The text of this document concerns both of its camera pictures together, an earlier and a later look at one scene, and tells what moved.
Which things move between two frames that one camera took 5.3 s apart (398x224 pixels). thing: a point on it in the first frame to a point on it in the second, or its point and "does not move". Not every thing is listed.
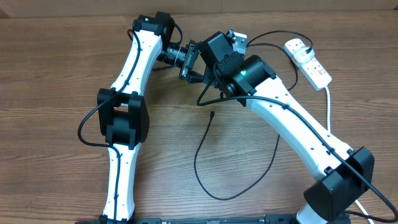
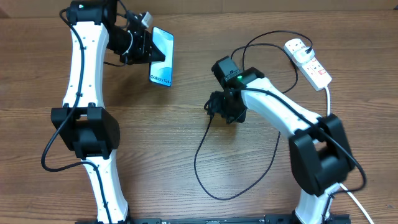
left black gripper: x=191 y=76 to x=143 y=55
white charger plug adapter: x=302 y=56 does not move
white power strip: x=311 y=70 does not move
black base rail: x=211 y=219 does not move
